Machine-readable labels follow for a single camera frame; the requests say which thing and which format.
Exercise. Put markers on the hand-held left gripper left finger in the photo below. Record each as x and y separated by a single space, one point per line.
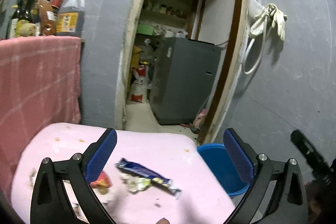
105 153

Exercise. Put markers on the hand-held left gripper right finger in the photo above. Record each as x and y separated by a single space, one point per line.
236 155

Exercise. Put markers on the green box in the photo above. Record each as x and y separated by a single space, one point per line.
145 29

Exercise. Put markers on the blue plastic bucket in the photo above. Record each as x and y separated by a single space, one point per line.
218 166

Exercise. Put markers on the white and red sack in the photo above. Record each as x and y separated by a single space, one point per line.
139 87

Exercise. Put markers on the grey washing machine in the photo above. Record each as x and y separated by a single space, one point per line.
186 79

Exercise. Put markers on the wooden door frame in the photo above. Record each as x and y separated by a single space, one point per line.
130 29

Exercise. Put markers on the torn red carton piece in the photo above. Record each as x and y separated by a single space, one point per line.
102 181

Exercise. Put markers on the clear plastic bag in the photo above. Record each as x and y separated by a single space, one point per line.
255 7

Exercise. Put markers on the dark blue snack wrapper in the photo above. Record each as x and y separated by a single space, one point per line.
147 172

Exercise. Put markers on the cream rubber gloves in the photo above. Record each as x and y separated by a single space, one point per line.
278 18

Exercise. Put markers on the pink blanket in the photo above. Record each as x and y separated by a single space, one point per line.
147 145

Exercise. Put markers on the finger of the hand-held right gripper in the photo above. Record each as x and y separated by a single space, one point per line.
312 155

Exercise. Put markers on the pink slipper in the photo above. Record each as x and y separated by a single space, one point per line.
200 119

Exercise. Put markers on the person's left hand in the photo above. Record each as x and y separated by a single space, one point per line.
163 221

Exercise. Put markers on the salmon checked cloth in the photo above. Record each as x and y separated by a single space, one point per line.
39 77

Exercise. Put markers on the greenish paper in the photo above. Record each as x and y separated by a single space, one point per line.
137 184

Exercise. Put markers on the large cooking oil bottle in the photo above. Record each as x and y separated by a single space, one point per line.
70 16

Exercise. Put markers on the red cup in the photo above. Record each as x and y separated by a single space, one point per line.
57 0

